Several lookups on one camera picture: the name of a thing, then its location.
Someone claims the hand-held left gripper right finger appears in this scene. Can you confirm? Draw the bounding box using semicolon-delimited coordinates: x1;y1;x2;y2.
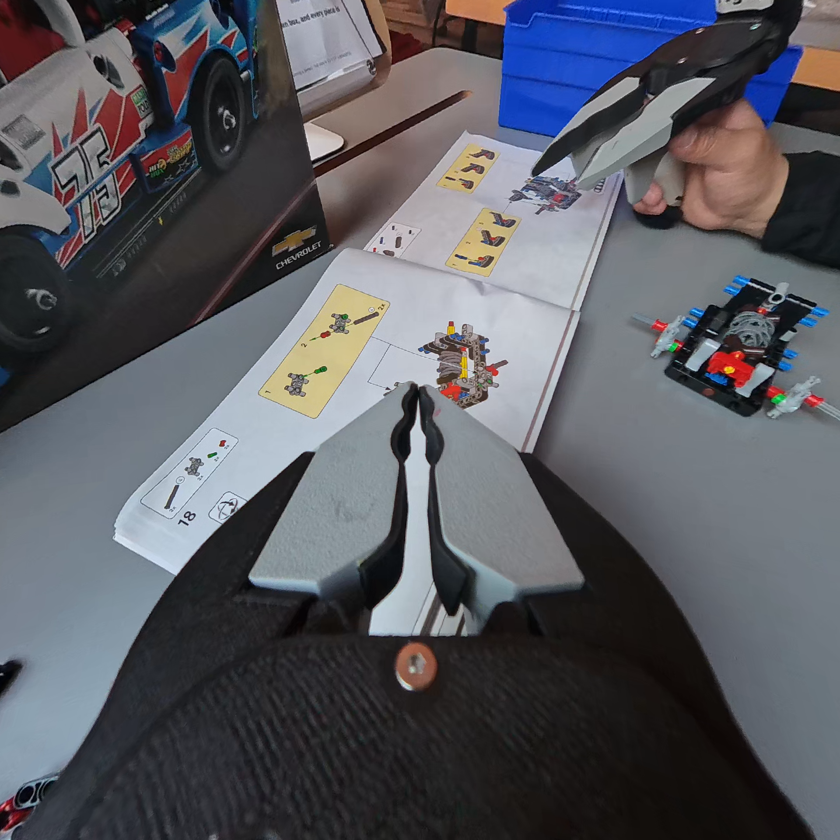
420;384;586;618

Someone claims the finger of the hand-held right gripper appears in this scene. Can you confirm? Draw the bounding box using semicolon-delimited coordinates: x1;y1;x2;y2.
532;75;648;175
574;77;718;191

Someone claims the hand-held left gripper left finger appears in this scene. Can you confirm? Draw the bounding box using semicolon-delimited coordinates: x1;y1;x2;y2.
248;382;419;614

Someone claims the grey lego knuckle with axle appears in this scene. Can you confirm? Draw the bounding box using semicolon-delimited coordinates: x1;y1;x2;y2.
764;375;840;421
633;314;690;358

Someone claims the black lego chassis assembly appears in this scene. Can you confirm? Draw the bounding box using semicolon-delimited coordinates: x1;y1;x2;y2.
664;276;821;417

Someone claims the pile of lego pieces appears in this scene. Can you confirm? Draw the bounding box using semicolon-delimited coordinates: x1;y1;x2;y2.
0;659;60;831

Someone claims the person's right forearm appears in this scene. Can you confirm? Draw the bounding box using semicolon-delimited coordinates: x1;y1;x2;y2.
761;151;840;270

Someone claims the lego instruction booklet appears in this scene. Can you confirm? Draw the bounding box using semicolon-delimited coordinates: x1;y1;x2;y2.
113;130;624;637

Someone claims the person's right hand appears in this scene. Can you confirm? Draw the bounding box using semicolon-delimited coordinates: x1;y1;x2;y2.
633;98;788;240

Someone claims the blue flat object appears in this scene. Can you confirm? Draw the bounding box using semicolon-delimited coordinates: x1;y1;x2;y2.
497;0;805;139

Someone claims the white computer monitor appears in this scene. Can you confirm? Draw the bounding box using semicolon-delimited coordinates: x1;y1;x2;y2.
276;0;395;165

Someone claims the dark car picture box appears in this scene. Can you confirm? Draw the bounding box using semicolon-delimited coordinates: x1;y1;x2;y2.
0;0;329;434

